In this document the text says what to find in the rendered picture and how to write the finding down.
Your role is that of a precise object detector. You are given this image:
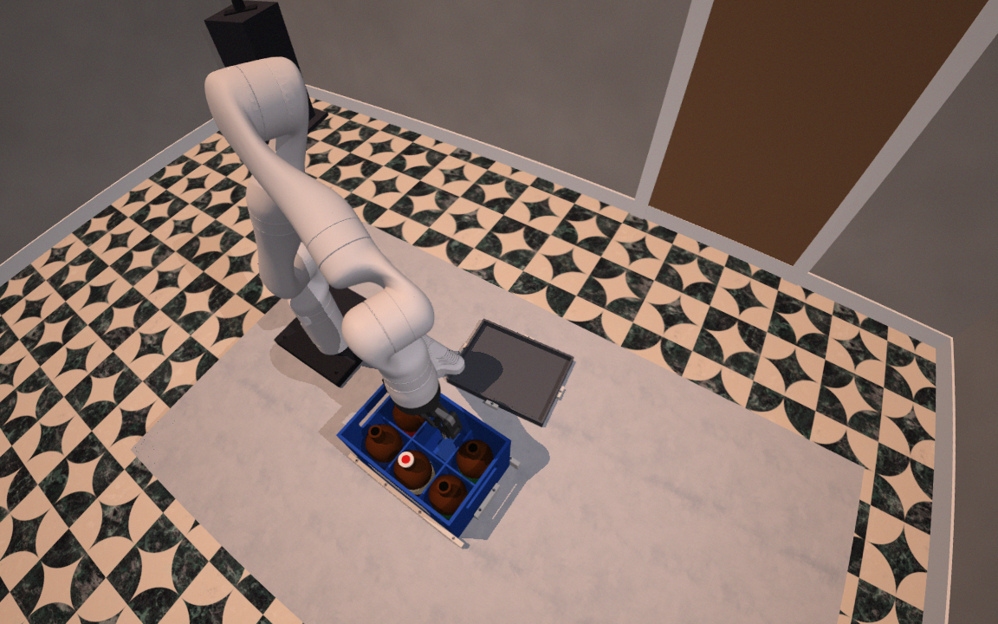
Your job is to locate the brown bottle with white and red cap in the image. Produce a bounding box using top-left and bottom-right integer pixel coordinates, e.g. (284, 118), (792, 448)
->
(393, 450), (436, 496)

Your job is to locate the blue plastic crate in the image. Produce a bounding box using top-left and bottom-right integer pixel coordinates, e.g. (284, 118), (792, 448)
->
(349, 393), (511, 538)

